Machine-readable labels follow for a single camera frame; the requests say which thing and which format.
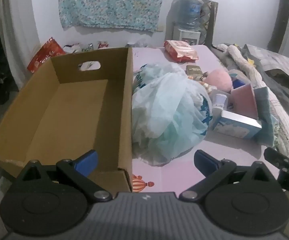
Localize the blue white patterned packet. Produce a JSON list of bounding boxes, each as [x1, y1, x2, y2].
[[253, 86, 280, 147]]

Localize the white blue-print plastic bag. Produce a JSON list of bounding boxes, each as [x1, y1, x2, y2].
[[133, 63, 186, 93]]

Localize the dark blue small item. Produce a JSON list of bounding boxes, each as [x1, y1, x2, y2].
[[232, 77, 250, 89]]

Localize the patterned folded board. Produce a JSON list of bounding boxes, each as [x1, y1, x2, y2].
[[201, 0, 218, 45]]

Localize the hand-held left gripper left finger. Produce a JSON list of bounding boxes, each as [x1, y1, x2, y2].
[[16, 149, 113, 203]]

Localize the small white bottle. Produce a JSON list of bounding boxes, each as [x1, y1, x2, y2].
[[213, 93, 228, 113]]

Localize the red printed bag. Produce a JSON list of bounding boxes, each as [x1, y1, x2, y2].
[[27, 37, 66, 73]]

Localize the large blue water bottle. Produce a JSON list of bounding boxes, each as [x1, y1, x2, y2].
[[176, 0, 204, 32]]

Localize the white water dispenser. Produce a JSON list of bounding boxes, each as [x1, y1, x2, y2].
[[173, 27, 202, 46]]

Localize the white curtain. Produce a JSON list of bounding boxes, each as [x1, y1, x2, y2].
[[0, 0, 41, 90]]

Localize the pink mesh sponge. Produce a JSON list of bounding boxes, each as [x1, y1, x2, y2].
[[228, 84, 258, 119]]

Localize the white crumpled plastic bag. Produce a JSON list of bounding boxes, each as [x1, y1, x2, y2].
[[63, 42, 95, 53]]

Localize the pink plush ball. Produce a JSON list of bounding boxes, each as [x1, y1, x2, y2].
[[204, 69, 233, 92]]

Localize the light blue plastic bag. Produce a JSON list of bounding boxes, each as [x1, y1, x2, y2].
[[132, 72, 213, 166]]

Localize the brown cardboard box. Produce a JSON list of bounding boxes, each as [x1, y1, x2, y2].
[[0, 47, 134, 193]]

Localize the orange white small packet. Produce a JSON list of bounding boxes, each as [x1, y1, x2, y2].
[[198, 76, 217, 95]]

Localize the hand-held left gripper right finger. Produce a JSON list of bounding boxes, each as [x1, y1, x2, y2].
[[179, 149, 277, 203]]

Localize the grey blanket with yellow figures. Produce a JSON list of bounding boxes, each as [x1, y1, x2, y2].
[[211, 44, 289, 140]]

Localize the blue floral wall cloth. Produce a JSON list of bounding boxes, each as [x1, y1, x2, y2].
[[58, 0, 173, 32]]

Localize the purple printed mat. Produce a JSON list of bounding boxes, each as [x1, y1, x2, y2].
[[131, 45, 289, 195]]

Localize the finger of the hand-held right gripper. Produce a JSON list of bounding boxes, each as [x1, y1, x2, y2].
[[264, 147, 289, 173]]

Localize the red wet wipes packet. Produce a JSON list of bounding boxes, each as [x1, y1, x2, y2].
[[164, 40, 199, 63]]

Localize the blue white carton box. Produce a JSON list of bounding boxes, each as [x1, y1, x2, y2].
[[212, 110, 263, 140]]

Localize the white striped towel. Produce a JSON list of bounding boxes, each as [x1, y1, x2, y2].
[[217, 44, 289, 155]]

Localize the gold tin box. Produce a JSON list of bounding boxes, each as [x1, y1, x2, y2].
[[185, 65, 205, 77]]

